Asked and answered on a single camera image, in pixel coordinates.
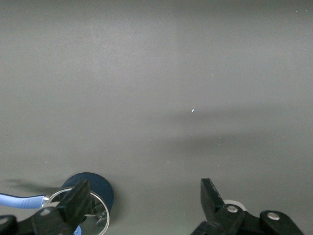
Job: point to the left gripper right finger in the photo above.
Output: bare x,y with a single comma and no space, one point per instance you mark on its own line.
232,220

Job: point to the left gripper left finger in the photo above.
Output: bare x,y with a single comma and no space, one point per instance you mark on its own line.
56,220

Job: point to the glass lid with blue knob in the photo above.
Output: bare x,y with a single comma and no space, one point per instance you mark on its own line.
100,215

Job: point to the dark blue saucepan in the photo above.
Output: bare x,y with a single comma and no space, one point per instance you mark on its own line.
102,186

